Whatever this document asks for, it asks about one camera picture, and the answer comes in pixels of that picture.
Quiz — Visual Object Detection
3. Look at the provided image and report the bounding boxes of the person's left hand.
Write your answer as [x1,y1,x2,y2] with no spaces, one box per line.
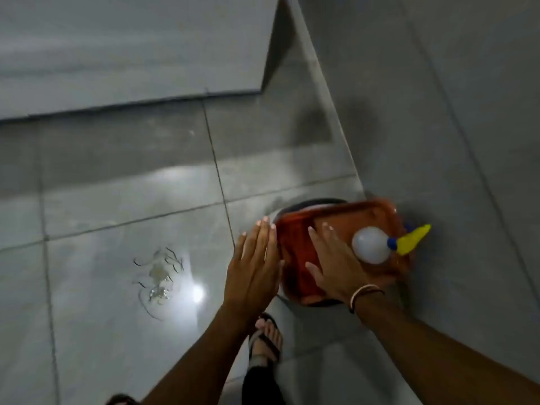
[222,216,286,318]

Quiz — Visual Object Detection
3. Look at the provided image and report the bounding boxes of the person's right hand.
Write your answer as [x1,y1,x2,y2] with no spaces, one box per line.
[305,222,392,303]

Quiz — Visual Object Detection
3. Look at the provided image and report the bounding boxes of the orange plastic tray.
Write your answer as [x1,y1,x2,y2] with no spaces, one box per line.
[276,198,413,307]

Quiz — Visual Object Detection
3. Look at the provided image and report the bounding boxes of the person's right forearm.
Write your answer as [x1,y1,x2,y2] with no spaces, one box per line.
[355,290,540,405]

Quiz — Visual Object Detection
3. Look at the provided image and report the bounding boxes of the person's left forearm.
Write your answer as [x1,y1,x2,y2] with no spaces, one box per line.
[141,307,256,405]

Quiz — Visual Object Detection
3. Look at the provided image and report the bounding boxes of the black round bin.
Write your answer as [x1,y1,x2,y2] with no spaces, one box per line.
[272,197,351,309]

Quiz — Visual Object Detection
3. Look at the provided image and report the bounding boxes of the white bottle with yellow nozzle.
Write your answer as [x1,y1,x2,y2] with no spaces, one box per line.
[351,224,432,265]

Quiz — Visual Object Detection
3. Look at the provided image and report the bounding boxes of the person's right foot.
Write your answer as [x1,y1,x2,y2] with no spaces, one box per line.
[250,318,283,367]

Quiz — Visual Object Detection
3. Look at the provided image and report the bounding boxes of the black trouser leg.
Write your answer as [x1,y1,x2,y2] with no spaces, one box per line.
[241,365,287,405]

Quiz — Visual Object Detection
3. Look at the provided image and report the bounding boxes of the white and black wrist bracelet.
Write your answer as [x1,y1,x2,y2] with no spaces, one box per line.
[348,283,385,314]

